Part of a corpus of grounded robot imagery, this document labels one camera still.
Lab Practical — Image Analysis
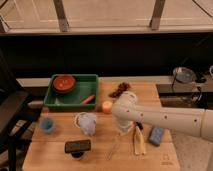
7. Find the silver fork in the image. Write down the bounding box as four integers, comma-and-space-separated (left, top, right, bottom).
106, 134, 121, 161

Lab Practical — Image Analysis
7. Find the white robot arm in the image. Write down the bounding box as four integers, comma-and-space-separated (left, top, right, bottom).
112, 91, 213, 142

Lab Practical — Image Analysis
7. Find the green plastic tray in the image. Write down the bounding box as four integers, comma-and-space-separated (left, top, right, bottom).
44, 74, 99, 111

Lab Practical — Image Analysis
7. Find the dark red grape bunch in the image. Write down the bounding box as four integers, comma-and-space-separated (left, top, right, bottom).
109, 82, 131, 98

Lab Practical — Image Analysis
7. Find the orange candle cup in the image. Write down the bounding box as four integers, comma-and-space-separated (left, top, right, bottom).
102, 101, 113, 114

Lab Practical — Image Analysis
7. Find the orange carrot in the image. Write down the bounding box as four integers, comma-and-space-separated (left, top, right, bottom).
81, 95, 95, 104

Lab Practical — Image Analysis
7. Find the clear glass with blue cloth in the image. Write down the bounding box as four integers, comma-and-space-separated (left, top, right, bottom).
74, 112, 97, 136

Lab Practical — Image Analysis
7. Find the red-brown bowl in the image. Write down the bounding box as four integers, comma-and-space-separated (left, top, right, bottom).
52, 75, 76, 93

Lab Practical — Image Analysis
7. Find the yellow banana peel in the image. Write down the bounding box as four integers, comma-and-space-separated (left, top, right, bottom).
134, 126, 146, 155

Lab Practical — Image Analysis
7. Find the blue sponge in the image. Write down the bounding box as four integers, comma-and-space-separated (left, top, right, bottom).
148, 126, 165, 146

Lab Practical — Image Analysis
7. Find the black brush block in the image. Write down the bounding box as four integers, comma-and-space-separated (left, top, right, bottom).
64, 140, 91, 159

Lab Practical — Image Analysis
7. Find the small blue cup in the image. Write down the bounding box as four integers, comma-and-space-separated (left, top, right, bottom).
39, 117, 54, 134

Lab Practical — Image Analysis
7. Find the silver pot on stove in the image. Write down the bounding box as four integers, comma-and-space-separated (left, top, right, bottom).
173, 67, 196, 84

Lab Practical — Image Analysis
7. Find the black office chair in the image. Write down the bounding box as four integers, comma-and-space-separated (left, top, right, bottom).
0, 49, 44, 171

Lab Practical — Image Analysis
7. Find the black handled knife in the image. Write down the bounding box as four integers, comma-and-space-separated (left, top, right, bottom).
136, 122, 143, 130

